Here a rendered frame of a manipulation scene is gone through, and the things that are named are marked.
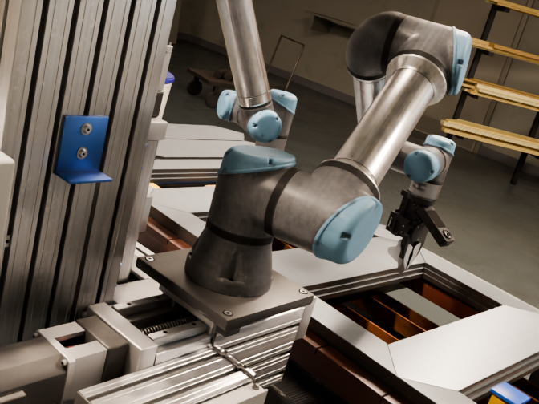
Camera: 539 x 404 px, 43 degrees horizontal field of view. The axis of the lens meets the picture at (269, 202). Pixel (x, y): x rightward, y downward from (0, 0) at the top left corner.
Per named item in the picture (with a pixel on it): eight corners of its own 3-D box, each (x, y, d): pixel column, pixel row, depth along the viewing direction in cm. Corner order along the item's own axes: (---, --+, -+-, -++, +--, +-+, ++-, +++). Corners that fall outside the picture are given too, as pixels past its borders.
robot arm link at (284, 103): (261, 85, 174) (292, 91, 177) (251, 127, 177) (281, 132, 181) (273, 93, 167) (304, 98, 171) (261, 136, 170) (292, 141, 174)
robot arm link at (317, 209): (266, 249, 113) (404, 50, 140) (349, 286, 108) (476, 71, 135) (260, 205, 104) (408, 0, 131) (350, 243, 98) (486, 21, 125)
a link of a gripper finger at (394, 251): (386, 264, 184) (397, 232, 181) (403, 274, 180) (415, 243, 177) (379, 265, 181) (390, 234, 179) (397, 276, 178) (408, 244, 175)
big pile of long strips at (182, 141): (229, 139, 318) (233, 126, 316) (289, 170, 293) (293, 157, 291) (74, 134, 260) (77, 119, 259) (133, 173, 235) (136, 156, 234)
